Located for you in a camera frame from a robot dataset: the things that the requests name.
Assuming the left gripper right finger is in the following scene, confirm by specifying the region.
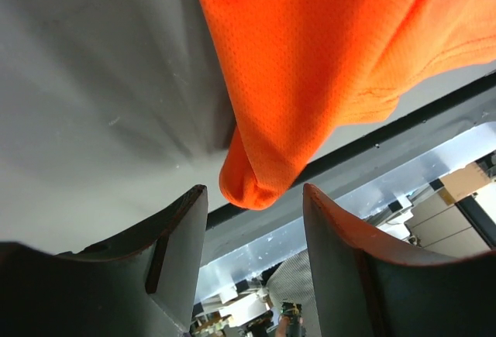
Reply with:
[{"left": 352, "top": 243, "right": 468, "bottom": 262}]
[{"left": 303, "top": 184, "right": 495, "bottom": 336}]

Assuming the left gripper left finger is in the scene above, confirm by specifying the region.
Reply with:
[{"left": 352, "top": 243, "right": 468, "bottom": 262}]
[{"left": 1, "top": 185, "right": 208, "bottom": 336}]

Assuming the orange t shirt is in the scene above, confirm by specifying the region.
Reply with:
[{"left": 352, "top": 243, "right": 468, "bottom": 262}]
[{"left": 199, "top": 0, "right": 495, "bottom": 210}]

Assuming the beige background cabinet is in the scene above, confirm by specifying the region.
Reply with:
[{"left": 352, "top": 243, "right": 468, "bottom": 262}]
[{"left": 406, "top": 179, "right": 495, "bottom": 257}]

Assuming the cardboard box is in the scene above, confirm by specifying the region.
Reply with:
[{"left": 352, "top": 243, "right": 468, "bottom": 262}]
[{"left": 438, "top": 163, "right": 491, "bottom": 205}]

